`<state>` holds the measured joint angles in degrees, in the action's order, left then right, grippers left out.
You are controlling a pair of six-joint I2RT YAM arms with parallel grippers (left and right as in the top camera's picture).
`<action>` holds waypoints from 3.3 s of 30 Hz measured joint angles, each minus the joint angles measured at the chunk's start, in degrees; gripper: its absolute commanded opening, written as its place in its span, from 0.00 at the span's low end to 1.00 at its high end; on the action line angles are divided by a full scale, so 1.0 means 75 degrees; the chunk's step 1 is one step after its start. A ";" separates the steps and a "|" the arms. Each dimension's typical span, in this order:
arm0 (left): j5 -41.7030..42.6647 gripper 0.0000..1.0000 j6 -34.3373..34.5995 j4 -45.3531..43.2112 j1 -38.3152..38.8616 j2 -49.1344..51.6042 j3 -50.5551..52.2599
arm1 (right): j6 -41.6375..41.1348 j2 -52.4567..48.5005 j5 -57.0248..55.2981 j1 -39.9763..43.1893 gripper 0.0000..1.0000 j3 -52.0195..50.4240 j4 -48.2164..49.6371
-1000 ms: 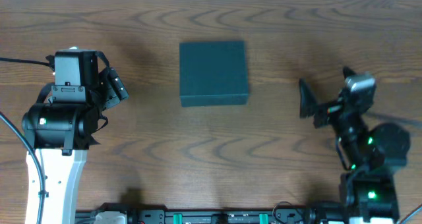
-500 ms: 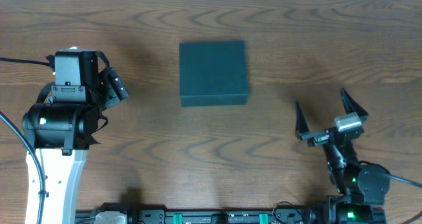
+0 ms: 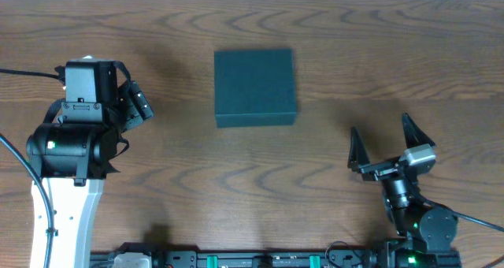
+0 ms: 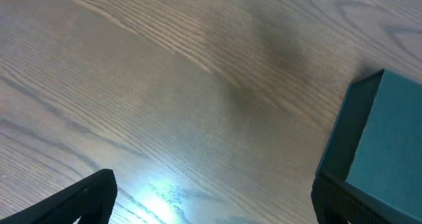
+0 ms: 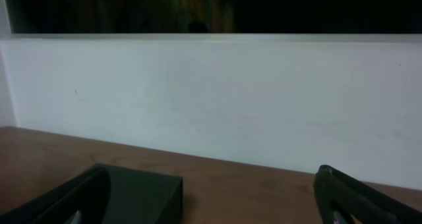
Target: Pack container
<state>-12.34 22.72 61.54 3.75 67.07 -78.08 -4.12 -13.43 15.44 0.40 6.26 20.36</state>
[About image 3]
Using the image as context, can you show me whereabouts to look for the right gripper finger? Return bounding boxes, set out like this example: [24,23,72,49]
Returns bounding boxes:
[347,127,371,172]
[402,113,436,148]

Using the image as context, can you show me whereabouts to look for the black gift box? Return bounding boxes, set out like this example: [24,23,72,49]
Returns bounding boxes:
[214,49,298,128]

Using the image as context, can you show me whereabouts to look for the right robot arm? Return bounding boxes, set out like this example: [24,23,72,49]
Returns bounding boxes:
[347,114,461,268]

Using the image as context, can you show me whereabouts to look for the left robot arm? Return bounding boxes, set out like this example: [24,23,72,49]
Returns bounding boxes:
[26,58,154,267]

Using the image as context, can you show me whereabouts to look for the black aluminium mounting rail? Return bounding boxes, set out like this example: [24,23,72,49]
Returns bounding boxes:
[89,242,462,268]

